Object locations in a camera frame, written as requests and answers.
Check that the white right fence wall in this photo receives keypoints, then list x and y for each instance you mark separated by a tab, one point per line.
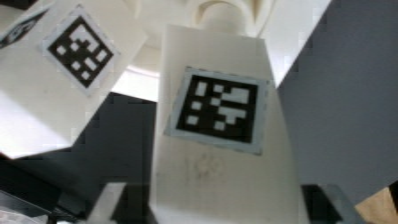
293	18

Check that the white stool leg with tag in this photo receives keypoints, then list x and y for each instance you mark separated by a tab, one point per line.
68	45

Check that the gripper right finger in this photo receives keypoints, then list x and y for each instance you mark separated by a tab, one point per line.
329	207

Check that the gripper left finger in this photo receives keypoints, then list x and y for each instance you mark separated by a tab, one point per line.
121	207

